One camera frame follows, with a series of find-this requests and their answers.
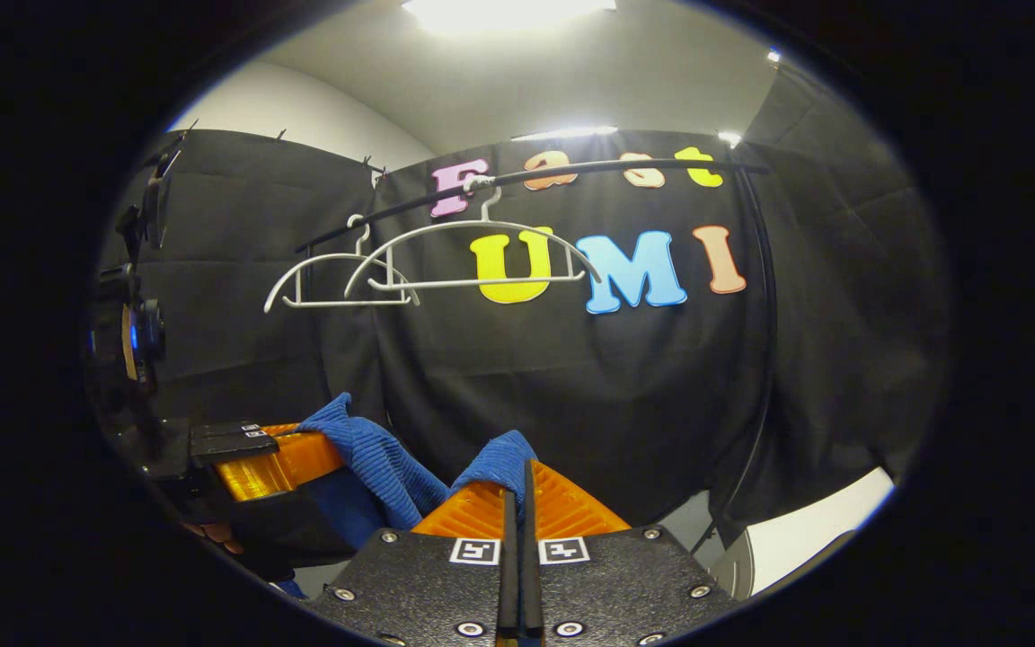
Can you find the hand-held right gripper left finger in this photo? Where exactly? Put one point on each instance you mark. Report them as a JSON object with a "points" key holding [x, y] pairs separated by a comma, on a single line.
{"points": [[428, 584]]}

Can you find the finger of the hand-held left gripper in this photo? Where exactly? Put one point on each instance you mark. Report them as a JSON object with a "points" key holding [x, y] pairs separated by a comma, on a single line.
{"points": [[279, 467], [293, 526]]}

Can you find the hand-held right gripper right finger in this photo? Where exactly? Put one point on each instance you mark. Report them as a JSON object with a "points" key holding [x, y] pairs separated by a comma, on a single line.
{"points": [[625, 584]]}

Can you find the white clothes hanger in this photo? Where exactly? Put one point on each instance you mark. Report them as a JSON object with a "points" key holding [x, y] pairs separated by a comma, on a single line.
{"points": [[482, 229], [338, 279]]}

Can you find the black metal clothes rack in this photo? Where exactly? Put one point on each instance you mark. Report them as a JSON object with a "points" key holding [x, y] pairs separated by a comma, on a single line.
{"points": [[625, 164]]}

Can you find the white flat panel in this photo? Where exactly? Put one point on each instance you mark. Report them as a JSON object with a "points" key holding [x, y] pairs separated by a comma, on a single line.
{"points": [[814, 530]]}

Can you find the black backdrop cloth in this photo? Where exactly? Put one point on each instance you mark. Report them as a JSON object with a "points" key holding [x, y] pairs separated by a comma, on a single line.
{"points": [[571, 377]]}

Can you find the large ceiling light panel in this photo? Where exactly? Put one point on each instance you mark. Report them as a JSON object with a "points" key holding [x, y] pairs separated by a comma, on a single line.
{"points": [[504, 11]]}

